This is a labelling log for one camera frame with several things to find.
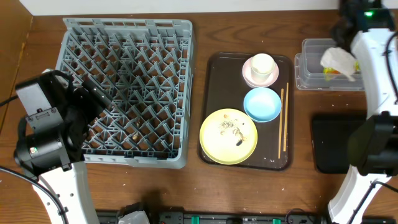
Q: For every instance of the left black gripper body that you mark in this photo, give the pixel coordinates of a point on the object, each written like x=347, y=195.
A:
x=94, y=92

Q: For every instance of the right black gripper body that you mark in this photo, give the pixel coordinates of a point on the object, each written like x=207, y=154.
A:
x=343, y=32

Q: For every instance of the white napkin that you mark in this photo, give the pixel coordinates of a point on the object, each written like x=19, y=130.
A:
x=340, y=60

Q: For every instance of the green snack wrapper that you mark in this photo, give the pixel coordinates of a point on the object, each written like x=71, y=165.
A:
x=329, y=71

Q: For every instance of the pink plastic bowl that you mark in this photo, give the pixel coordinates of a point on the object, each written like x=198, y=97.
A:
x=247, y=76

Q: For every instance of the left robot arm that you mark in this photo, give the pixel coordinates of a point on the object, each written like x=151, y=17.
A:
x=59, y=177

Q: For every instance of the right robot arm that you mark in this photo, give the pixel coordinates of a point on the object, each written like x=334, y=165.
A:
x=372, y=148

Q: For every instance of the grey dishwasher rack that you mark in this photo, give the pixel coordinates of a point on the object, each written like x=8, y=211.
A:
x=146, y=66

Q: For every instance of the clear plastic bin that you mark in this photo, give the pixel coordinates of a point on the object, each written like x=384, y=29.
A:
x=309, y=74

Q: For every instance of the left wooden chopstick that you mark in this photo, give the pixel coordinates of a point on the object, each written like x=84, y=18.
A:
x=280, y=122

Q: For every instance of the wooden chopstick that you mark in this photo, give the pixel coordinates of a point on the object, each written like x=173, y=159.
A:
x=280, y=122
x=286, y=117

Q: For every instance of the cream plastic cup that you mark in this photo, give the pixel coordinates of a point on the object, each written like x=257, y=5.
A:
x=262, y=68

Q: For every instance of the black bin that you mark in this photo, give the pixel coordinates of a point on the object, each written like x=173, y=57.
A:
x=330, y=134

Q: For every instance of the right wooden chopstick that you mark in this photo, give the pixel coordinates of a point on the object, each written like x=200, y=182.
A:
x=286, y=117

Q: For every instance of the light blue bowl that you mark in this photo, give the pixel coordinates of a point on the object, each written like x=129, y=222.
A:
x=262, y=105

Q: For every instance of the yellow plate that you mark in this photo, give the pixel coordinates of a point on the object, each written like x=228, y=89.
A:
x=228, y=136

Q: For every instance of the cardboard wall panel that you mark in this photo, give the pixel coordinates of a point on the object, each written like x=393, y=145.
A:
x=15, y=25

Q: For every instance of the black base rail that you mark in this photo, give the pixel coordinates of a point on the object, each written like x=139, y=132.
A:
x=177, y=215

